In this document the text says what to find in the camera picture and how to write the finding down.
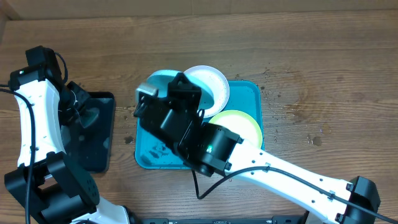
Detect light blue speckled plate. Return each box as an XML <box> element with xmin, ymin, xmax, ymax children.
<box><xmin>146</xmin><ymin>70</ymin><xmax>214</xmax><ymax>110</ymax></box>

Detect pink speckled plate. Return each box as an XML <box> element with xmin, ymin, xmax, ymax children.
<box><xmin>184</xmin><ymin>65</ymin><xmax>229</xmax><ymax>118</ymax></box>

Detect green scrub sponge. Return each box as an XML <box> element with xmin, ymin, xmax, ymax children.
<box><xmin>80</xmin><ymin>108</ymin><xmax>100</xmax><ymax>128</ymax></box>

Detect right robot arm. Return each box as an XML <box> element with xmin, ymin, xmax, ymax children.
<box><xmin>134</xmin><ymin>70</ymin><xmax>380</xmax><ymax>223</ymax></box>

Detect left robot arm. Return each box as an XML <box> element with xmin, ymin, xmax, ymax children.
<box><xmin>4</xmin><ymin>68</ymin><xmax>132</xmax><ymax>223</ymax></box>

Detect black water basin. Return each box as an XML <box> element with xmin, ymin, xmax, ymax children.
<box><xmin>61</xmin><ymin>92</ymin><xmax>116</xmax><ymax>173</ymax></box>

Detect yellow-green speckled plate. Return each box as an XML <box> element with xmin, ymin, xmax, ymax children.
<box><xmin>209</xmin><ymin>110</ymin><xmax>263</xmax><ymax>148</ymax></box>

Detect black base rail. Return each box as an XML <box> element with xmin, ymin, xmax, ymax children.
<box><xmin>141</xmin><ymin>215</ymin><xmax>304</xmax><ymax>224</ymax></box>

